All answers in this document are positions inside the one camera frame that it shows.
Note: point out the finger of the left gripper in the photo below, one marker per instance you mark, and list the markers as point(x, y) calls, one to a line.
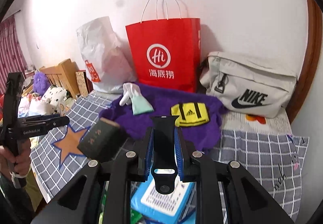
point(38, 118)
point(58, 122)

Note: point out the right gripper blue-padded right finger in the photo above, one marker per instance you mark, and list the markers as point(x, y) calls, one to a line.
point(226, 193)

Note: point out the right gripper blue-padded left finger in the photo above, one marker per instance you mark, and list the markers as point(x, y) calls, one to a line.
point(80, 199)

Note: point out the green wet wipes packet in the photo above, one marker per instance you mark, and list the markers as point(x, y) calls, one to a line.
point(135, 216)

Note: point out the yellow Adidas mini bag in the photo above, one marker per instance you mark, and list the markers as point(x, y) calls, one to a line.
point(190, 114)

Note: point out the person's left hand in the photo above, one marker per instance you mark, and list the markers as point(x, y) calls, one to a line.
point(22, 162)

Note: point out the purple plush toy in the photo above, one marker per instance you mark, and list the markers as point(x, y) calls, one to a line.
point(40, 83)

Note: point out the wooden bed headboard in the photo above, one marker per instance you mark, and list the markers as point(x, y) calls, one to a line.
point(63, 75)

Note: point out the brown patterned book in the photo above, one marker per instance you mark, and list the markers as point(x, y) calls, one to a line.
point(84, 84)

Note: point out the dark green tea tin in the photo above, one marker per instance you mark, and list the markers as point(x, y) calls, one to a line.
point(103, 140)

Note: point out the pink curtain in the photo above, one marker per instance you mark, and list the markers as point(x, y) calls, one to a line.
point(11, 56)

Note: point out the blue tissue box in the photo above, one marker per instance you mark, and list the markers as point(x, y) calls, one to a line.
point(157, 208)

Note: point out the white Miniso plastic bag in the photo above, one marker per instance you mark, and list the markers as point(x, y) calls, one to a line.
point(106, 65)

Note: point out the grey Nike waist bag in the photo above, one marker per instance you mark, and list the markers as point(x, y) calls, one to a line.
point(249, 85)

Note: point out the red Haidilao paper bag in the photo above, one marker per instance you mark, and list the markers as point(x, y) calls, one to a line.
point(166, 52)

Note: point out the wooden door frame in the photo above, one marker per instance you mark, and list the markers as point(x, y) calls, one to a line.
point(310, 62)

